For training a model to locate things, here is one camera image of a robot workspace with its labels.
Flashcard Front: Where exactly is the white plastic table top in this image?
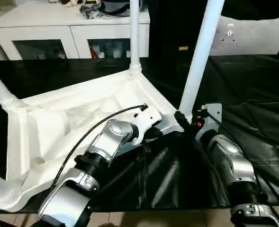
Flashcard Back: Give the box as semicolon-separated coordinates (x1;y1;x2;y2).
0;70;185;211

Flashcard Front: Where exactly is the black table mat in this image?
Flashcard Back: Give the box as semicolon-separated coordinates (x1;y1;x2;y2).
0;54;279;212

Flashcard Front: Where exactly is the black cabinet with yellow label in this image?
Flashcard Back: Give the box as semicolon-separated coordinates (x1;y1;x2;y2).
149;0;216;58

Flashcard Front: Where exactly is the grey cushion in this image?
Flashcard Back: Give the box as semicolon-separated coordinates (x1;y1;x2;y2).
209;15;279;56

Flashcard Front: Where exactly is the white glass-door cabinet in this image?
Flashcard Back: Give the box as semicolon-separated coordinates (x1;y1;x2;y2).
0;0;151;61

